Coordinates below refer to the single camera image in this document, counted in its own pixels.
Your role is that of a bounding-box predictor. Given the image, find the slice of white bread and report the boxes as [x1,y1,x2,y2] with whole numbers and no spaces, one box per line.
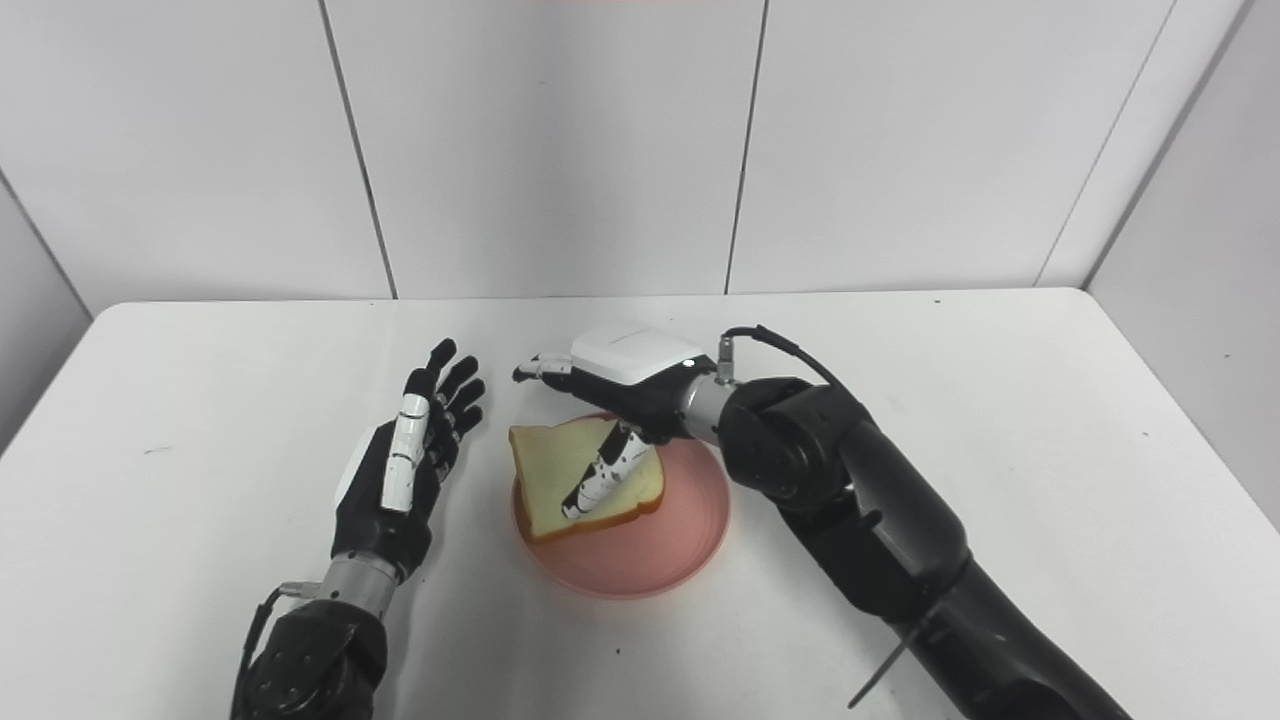
[508,416,666,544]

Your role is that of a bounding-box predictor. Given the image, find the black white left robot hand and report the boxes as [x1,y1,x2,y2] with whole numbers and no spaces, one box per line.
[330,338,488,586]

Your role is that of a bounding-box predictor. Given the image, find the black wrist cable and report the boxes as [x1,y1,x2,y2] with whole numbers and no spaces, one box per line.
[232,582,323,720]
[716,325,846,396]

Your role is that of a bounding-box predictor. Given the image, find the pink round plate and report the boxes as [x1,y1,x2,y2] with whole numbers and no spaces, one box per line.
[511,410,731,600]

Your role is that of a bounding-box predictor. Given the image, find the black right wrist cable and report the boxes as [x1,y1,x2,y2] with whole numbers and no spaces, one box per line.
[716,325,846,396]

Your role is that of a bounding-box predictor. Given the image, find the black zip tie tail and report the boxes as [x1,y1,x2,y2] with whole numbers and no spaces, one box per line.
[848,640,913,709]

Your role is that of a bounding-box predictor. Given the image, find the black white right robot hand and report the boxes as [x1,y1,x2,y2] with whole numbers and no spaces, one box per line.
[513,322,706,521]

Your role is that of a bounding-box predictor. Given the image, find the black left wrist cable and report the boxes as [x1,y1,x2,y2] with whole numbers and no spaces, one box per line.
[232,582,323,720]

